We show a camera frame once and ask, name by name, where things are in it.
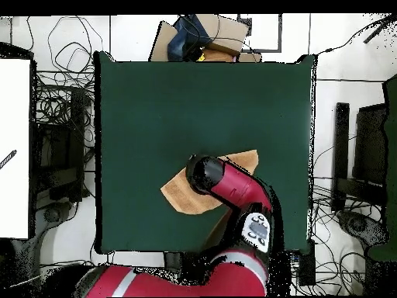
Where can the orange terry towel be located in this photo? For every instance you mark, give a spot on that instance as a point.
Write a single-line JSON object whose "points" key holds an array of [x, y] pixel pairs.
{"points": [[183, 198]]}

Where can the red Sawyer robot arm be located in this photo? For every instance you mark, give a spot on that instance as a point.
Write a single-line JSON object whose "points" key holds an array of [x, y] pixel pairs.
{"points": [[238, 189]]}

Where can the orange brown cloth item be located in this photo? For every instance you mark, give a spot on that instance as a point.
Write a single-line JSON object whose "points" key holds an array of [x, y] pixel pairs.
{"points": [[217, 56]]}

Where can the flat cardboard sheet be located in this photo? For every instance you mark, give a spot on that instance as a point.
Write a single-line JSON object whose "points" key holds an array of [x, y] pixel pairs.
{"points": [[162, 43]]}

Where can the dark green table cloth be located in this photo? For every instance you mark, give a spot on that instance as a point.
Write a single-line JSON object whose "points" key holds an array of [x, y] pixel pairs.
{"points": [[139, 102]]}

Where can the blue bag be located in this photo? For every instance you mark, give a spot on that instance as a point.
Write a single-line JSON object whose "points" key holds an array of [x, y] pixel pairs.
{"points": [[183, 43]]}

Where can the large cardboard box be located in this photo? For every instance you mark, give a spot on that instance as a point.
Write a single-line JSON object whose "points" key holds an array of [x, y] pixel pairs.
{"points": [[223, 31]]}

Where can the black equipment rack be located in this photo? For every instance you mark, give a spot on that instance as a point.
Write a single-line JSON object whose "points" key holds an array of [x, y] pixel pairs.
{"points": [[62, 149]]}

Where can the black upright bar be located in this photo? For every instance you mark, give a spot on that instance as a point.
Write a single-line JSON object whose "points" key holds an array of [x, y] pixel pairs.
{"points": [[341, 149]]}

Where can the black power box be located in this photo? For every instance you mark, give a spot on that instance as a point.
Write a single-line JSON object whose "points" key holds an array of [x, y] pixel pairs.
{"points": [[307, 270]]}

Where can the dark stand foot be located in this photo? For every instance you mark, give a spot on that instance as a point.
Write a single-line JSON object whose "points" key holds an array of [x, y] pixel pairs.
{"points": [[356, 225], [52, 214]]}

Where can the black panel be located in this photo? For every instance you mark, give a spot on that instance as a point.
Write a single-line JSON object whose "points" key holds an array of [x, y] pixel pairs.
{"points": [[370, 142]]}

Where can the white board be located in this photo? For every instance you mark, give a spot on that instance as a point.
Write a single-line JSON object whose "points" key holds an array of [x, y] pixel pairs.
{"points": [[15, 124]]}

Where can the striped black rod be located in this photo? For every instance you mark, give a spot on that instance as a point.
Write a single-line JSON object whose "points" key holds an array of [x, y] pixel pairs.
{"points": [[7, 160]]}

